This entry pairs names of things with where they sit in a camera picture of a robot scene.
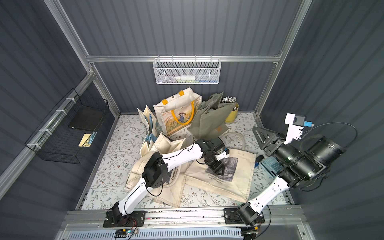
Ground cream tote with purple print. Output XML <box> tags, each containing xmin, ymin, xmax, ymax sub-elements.
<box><xmin>184</xmin><ymin>136</ymin><xmax>259</xmax><ymax>203</ymax></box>

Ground cream tote bag front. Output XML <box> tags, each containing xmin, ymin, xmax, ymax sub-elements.
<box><xmin>124</xmin><ymin>134</ymin><xmax>193</xmax><ymax>209</ymax></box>

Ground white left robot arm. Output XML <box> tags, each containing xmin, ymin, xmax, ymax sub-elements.
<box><xmin>110</xmin><ymin>137</ymin><xmax>230</xmax><ymax>226</ymax></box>

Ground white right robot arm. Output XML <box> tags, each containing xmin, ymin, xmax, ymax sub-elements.
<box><xmin>237</xmin><ymin>127</ymin><xmax>346</xmax><ymax>226</ymax></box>

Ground olive green canvas bag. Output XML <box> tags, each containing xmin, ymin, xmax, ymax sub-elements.
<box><xmin>188</xmin><ymin>92</ymin><xmax>235</xmax><ymax>141</ymax></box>

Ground teal calculator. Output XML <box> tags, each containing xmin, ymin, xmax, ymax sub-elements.
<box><xmin>261</xmin><ymin>156</ymin><xmax>283</xmax><ymax>177</ymax></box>

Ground yellow pencil cup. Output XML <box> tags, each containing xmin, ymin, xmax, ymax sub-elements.
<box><xmin>225</xmin><ymin>103</ymin><xmax>239</xmax><ymax>125</ymax></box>

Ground bundle of pencils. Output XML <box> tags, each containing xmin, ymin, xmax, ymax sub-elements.
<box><xmin>222</xmin><ymin>96</ymin><xmax>237</xmax><ymax>104</ymax></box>

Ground cream tote blue print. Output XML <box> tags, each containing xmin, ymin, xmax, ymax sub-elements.
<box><xmin>137</xmin><ymin>106</ymin><xmax>163</xmax><ymax>157</ymax></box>

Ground white tube in basket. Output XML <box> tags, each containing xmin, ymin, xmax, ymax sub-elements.
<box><xmin>174</xmin><ymin>75</ymin><xmax>196</xmax><ymax>82</ymax></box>

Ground yellow sticky notepad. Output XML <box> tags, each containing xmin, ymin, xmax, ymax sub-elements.
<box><xmin>78</xmin><ymin>134</ymin><xmax>92</xmax><ymax>148</ymax></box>

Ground black notebook in basket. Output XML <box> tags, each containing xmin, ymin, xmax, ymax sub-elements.
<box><xmin>68</xmin><ymin>107</ymin><xmax>105</xmax><ymax>131</ymax></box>

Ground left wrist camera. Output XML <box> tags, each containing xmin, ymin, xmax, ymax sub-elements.
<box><xmin>216</xmin><ymin>148</ymin><xmax>230</xmax><ymax>161</ymax></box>

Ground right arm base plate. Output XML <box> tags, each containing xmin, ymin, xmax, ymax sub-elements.
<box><xmin>224</xmin><ymin>208</ymin><xmax>265</xmax><ymax>225</ymax></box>

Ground cream tote yellow handles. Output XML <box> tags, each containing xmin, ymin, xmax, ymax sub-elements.
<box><xmin>154</xmin><ymin>88</ymin><xmax>202</xmax><ymax>136</ymax></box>

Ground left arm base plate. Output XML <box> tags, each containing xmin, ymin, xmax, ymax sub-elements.
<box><xmin>103</xmin><ymin>210</ymin><xmax>146</xmax><ymax>228</ymax></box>

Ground white wire wall basket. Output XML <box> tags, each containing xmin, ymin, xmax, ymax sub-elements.
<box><xmin>153</xmin><ymin>58</ymin><xmax>222</xmax><ymax>85</ymax></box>

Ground black wire wall basket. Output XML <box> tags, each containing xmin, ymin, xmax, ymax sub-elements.
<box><xmin>25</xmin><ymin>91</ymin><xmax>109</xmax><ymax>165</ymax></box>

